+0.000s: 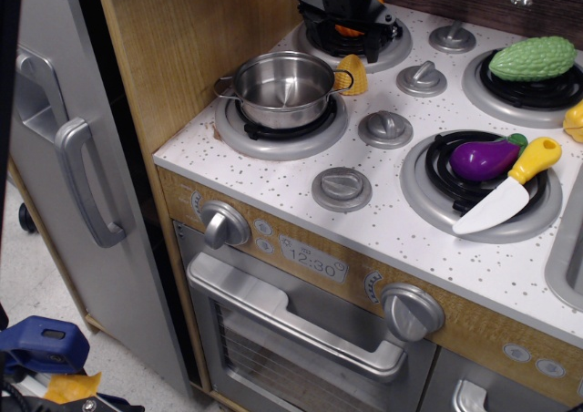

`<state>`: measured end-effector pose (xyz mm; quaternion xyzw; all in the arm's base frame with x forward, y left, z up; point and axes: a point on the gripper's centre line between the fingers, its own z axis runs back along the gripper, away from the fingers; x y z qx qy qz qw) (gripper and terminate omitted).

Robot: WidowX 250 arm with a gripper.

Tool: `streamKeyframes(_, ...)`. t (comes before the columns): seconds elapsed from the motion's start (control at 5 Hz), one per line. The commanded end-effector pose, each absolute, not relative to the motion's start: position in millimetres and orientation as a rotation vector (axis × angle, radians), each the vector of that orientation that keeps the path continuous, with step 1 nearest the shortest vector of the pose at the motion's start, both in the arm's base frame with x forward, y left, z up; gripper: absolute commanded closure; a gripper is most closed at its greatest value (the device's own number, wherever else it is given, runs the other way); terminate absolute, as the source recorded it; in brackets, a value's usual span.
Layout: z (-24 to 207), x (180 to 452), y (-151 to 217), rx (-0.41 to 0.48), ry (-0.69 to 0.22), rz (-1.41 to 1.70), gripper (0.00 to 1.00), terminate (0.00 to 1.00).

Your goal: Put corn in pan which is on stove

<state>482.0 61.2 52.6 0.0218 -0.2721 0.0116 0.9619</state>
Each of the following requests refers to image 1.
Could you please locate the back right stove burner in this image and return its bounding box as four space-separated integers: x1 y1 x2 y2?
462 49 582 129

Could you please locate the small steel pot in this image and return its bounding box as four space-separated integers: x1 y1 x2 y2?
213 51 341 129

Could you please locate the grey stovetop knob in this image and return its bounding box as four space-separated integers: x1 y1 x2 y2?
396 61 447 98
358 110 414 149
428 20 476 54
312 167 373 212

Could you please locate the grey cabinet door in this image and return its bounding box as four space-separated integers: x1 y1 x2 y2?
419 348 571 411

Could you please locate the front right stove burner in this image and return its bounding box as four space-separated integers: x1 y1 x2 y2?
399 129 564 244

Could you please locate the yellow toy corn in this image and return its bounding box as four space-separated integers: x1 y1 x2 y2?
333 54 368 96

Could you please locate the grey toy fridge door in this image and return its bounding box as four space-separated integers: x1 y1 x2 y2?
10 0 191 396

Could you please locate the grey sink basin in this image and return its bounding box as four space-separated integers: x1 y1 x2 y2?
545 169 582 312

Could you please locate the back left stove burner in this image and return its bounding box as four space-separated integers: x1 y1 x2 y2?
289 19 413 73

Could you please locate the yellow toy pepper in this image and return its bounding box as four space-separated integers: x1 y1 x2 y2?
563 101 583 143

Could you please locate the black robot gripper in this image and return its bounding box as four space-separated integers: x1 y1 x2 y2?
297 0 401 63

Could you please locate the silver oven dial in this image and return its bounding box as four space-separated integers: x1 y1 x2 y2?
200 201 251 250
381 283 445 342

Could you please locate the left silver oven dial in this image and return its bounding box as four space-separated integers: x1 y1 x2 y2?
200 201 251 250

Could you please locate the yellow handled toy knife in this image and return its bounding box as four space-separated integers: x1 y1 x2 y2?
452 137 562 235

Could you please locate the grey fridge door handle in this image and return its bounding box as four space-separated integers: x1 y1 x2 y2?
54 118 126 249

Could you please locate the front left stove burner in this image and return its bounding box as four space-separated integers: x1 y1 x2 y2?
215 96 348 161

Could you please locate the yellow tape piece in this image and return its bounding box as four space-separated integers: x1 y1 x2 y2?
43 372 102 404

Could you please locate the blue clamp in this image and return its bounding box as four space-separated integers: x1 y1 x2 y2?
1 315 90 375

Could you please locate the stove burner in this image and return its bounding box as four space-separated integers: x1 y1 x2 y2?
462 49 582 129
399 129 564 244
289 19 413 73
215 96 348 161

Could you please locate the grey oven door handle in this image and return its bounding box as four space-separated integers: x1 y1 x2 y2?
187 252 407 383

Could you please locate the grey stovetop knob back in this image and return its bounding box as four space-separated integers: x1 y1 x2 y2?
428 20 476 54

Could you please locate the green toy bitter gourd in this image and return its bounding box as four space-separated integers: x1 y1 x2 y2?
488 36 577 82

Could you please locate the grey stovetop knob front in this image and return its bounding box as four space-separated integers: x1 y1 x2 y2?
312 167 373 212

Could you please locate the oven clock display panel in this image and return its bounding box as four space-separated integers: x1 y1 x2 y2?
279 235 349 283

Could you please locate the orange toy pumpkin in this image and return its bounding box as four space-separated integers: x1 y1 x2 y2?
334 0 384 37

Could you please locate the purple toy eggplant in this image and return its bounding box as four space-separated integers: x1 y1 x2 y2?
449 133 528 181

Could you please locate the right silver oven dial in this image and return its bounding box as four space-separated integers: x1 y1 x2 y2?
381 283 445 342

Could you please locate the silver oven door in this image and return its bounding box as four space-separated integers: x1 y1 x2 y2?
174 222 435 411

